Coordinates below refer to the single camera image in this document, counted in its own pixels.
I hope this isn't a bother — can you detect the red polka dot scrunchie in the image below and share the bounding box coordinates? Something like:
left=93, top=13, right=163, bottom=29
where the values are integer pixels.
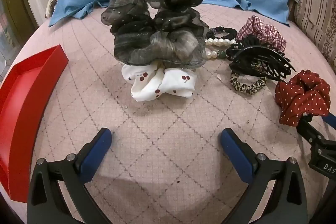
left=275, top=70, right=331, bottom=126

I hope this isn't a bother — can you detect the black hair claw clip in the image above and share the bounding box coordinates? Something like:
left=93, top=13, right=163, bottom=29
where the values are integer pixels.
left=229, top=46, right=297, bottom=82

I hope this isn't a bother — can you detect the red tray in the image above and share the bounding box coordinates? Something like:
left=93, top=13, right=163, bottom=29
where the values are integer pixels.
left=0, top=44, right=69, bottom=202

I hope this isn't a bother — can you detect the white cherry print scrunchie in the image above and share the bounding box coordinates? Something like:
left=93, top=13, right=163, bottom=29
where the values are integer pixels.
left=121, top=61, right=198, bottom=102

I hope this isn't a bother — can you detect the wooden framed glass door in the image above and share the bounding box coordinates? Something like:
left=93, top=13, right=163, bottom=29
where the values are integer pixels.
left=0, top=0, right=37, bottom=62

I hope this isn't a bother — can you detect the striped cushion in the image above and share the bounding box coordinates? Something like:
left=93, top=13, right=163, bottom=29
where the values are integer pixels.
left=294, top=0, right=336, bottom=69

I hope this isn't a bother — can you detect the floral cloth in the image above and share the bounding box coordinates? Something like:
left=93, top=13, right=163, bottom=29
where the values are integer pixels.
left=45, top=0, right=66, bottom=18

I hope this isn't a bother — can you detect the small black beaded hair tie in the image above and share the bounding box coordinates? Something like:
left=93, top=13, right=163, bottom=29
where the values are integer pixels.
left=206, top=27, right=238, bottom=40

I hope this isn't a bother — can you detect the red plaid scrunchie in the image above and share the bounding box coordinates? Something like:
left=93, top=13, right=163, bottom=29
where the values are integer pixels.
left=236, top=15, right=287, bottom=52

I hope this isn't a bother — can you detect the pearl bracelet with green bead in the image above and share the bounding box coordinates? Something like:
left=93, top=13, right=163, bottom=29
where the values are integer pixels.
left=205, top=38, right=237, bottom=60

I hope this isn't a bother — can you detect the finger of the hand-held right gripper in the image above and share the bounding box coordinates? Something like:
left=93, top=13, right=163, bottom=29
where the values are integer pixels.
left=297, top=114, right=327, bottom=147
left=323, top=112, right=336, bottom=132

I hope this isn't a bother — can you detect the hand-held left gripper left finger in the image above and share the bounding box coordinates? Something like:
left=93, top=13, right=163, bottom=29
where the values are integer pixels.
left=27, top=127, right=113, bottom=224

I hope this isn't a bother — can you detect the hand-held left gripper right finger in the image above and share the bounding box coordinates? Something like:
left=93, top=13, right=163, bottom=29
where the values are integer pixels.
left=220, top=127, right=308, bottom=224

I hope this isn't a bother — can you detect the black sparkly organza scrunchie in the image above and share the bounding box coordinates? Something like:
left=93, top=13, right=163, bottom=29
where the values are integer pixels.
left=101, top=5, right=209, bottom=69

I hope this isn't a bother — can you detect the leopard print scrunchie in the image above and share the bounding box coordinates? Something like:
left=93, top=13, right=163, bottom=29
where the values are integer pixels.
left=230, top=70, right=268, bottom=95

